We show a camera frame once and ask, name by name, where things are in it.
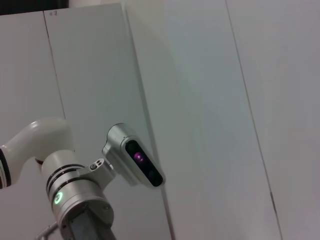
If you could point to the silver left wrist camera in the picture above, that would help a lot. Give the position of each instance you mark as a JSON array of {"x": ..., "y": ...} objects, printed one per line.
[{"x": 117, "y": 150}]

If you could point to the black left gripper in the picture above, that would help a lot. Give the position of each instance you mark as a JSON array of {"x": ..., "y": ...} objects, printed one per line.
[{"x": 90, "y": 227}]

